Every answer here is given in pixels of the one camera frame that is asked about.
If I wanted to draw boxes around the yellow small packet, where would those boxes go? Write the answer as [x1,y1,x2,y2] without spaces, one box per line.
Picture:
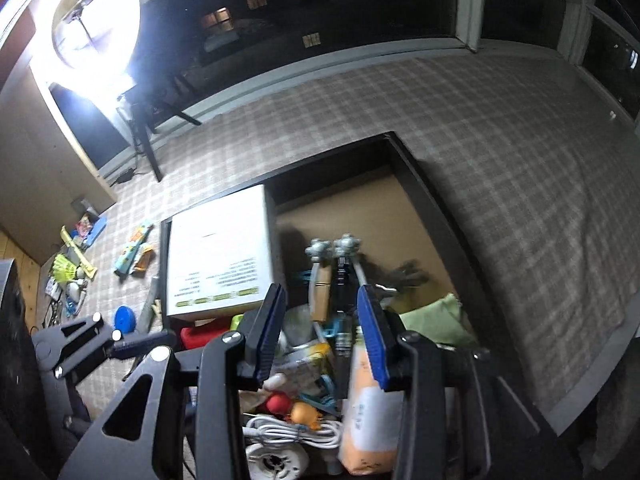
[294,344,334,367]

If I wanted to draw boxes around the yellow-green shuttlecock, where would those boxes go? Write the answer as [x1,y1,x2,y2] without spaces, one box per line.
[52,253,84,282]

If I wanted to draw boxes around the white window frame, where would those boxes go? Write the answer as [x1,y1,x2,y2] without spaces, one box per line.
[135,0,640,126]

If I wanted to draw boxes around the black tripod stand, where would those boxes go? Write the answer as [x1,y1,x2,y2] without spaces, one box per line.
[116,82,203,184]

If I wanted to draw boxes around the white round mini fan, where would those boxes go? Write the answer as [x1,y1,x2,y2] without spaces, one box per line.
[244,442,309,480]

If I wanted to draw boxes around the white coiled cable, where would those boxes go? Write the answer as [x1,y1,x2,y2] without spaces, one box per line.
[243,416,344,454]

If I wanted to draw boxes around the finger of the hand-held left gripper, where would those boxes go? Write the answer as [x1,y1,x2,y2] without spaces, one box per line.
[31,312,177,379]

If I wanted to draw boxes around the blue round lid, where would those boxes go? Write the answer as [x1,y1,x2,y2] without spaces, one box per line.
[113,306,137,334]

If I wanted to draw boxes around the green cloth pouch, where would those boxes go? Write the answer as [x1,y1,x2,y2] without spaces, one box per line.
[399,293,477,349]

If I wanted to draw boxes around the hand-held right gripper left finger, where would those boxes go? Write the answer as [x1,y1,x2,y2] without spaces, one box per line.
[59,282,289,480]

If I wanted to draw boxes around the orange rubber toy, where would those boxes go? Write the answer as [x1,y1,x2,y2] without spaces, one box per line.
[290,402,322,430]

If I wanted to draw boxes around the black wooden drawer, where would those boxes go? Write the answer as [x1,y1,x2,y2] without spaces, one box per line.
[157,131,568,480]

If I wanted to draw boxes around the silver metal fitting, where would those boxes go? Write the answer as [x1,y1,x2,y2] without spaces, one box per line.
[305,238,333,263]
[333,233,362,259]

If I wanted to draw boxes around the red plastic container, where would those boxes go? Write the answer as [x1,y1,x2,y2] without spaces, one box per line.
[179,326,236,352]

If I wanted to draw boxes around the black slim bottle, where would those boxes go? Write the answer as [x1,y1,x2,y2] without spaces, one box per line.
[332,257,359,357]

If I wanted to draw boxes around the ring light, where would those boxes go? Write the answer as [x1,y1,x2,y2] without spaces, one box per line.
[27,0,145,88]

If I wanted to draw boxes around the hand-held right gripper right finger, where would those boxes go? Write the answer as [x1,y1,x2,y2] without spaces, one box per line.
[356,284,502,480]

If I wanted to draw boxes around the grey plaid blanket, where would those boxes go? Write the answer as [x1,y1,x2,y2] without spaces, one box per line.
[44,51,640,413]

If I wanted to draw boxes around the orange and white packet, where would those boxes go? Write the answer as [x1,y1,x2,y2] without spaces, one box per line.
[338,329,407,477]

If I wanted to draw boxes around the yellow plastic ruler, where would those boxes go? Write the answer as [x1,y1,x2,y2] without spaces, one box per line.
[60,225,99,279]

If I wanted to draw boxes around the blue and yellow toy gun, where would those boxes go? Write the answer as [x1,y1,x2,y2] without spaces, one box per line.
[113,241,154,277]

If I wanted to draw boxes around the red ball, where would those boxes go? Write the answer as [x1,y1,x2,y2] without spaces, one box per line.
[267,393,294,416]

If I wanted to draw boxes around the white printed cardboard box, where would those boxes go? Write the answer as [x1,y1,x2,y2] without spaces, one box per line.
[165,184,277,319]

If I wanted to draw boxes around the grey metal tool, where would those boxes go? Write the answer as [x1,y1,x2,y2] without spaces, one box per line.
[299,269,353,348]

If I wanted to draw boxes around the blue flat case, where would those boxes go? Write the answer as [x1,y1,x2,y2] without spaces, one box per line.
[82,215,109,249]

